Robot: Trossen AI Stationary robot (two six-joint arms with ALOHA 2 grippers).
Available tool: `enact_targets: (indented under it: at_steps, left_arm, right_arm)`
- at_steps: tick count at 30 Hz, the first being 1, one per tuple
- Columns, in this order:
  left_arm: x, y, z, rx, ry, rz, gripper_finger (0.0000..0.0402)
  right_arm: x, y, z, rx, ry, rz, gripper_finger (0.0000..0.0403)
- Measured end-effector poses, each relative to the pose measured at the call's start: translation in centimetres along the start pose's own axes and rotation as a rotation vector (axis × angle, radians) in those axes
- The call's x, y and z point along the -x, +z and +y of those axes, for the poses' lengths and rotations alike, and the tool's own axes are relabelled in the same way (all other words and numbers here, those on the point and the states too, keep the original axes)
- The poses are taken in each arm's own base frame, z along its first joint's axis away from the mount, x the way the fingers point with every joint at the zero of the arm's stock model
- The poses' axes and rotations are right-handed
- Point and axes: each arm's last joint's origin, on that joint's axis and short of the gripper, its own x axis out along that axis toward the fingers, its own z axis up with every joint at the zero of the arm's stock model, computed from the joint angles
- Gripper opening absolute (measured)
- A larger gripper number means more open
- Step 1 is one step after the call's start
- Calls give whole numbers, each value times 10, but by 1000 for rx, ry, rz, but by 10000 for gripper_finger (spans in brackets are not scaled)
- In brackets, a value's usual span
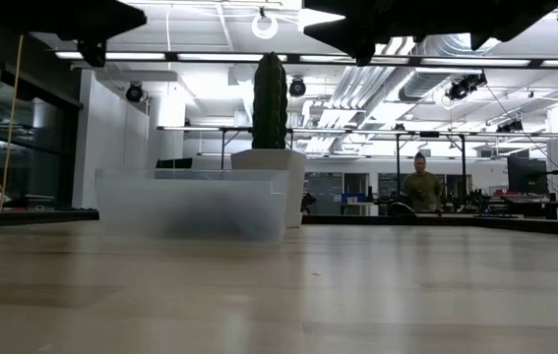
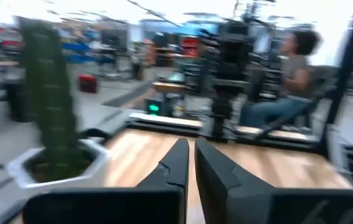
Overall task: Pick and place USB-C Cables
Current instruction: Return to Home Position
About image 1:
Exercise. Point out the clear plastic bin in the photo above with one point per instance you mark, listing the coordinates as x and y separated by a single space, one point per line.
192 204

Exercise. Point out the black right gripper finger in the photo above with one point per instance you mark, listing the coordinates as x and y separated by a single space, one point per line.
352 24

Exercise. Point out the green cactus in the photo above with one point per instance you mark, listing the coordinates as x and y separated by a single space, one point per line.
269 100

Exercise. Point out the black computer monitor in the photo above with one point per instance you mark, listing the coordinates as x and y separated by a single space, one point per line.
527 175

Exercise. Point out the white square planter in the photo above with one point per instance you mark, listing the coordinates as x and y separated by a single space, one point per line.
278 184

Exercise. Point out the person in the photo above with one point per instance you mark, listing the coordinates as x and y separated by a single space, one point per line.
422 187

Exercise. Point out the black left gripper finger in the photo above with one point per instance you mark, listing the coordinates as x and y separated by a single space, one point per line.
121 19

